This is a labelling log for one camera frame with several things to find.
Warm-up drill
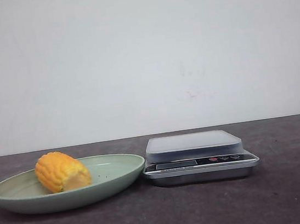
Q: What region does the silver digital kitchen scale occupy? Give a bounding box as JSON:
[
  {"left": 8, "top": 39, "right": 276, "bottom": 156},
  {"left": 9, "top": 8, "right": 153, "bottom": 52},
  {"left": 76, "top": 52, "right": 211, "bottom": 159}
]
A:
[{"left": 143, "top": 130, "right": 260, "bottom": 187}]

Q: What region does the yellow corn cob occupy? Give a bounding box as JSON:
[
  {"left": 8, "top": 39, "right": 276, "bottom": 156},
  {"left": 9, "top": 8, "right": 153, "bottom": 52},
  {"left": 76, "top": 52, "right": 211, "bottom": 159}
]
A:
[{"left": 35, "top": 151, "right": 92, "bottom": 193}]

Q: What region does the light green plate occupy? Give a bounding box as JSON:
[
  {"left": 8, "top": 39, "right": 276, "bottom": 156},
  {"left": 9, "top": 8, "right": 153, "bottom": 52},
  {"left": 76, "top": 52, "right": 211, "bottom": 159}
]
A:
[{"left": 0, "top": 153, "right": 145, "bottom": 214}]

